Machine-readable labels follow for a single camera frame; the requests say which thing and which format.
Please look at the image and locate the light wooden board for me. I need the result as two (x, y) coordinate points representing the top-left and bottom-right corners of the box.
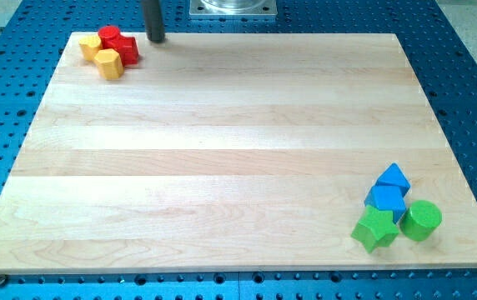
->
(0, 32), (477, 274)

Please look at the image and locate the yellow hexagon block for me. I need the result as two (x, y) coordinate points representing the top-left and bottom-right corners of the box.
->
(93, 48), (124, 80)

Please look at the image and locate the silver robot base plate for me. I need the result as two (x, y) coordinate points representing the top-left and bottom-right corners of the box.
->
(189, 0), (278, 17)

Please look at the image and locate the blue perforated metal table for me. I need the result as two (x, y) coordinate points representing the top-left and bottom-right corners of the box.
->
(0, 0), (477, 299)

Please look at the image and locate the green star block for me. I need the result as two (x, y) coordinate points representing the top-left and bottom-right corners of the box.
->
(351, 205), (399, 253)

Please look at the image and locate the blue triangle block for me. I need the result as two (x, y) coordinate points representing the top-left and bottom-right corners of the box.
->
(375, 162), (411, 197)

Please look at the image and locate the red star-shaped block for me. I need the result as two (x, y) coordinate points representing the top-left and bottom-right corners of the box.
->
(113, 35), (139, 65)

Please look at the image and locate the yellow heart block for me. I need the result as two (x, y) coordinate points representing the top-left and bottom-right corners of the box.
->
(78, 34), (103, 62)

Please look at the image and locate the blue cube block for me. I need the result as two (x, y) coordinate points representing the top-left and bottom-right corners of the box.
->
(364, 186), (406, 223)

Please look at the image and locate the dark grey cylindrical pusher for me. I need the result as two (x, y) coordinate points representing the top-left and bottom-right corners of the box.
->
(140, 0), (165, 43)

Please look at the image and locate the green cylinder block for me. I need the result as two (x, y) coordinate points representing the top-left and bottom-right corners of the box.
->
(399, 200), (443, 242)

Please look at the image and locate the red cylinder block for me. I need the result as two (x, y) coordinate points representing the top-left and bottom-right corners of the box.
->
(98, 25), (121, 49)

